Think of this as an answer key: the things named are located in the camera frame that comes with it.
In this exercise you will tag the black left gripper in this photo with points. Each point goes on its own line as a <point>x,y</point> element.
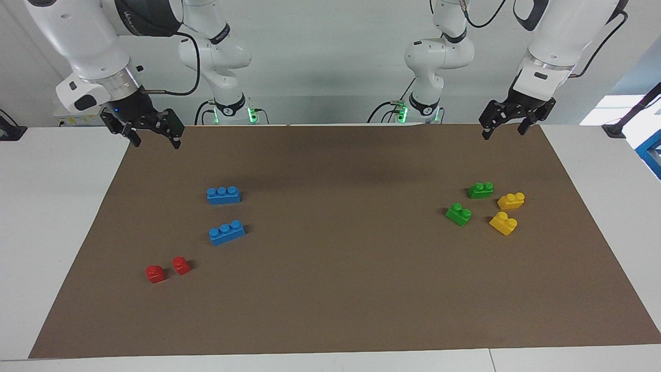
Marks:
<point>529,104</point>

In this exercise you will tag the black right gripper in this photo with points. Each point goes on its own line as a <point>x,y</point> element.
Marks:
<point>135,108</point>

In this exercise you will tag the green two-stud brick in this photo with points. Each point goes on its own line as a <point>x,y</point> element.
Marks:
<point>458,215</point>
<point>480,191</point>

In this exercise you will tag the blue three-stud brick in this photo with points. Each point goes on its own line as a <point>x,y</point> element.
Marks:
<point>223,197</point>
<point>227,234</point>

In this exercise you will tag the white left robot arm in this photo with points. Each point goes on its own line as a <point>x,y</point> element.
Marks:
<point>557,36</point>

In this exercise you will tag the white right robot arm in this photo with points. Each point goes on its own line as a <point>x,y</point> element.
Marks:
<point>88,36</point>

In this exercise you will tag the white power strip box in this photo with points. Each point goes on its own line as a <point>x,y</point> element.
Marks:
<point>77,120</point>

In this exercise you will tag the yellow two-stud brick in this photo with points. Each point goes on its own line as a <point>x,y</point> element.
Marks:
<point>511,201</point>
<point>503,224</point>

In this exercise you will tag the black stand with clamp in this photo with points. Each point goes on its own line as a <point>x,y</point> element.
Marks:
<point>614,129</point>

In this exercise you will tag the black table clamp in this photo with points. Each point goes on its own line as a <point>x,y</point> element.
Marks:
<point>13,133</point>

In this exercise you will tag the red single-stud brick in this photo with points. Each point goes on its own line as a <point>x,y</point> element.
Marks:
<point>155,275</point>
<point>181,266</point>

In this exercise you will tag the brown table mat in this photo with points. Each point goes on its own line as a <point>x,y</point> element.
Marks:
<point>335,289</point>

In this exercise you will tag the blue metal frame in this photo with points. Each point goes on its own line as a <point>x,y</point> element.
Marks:
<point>651,152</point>

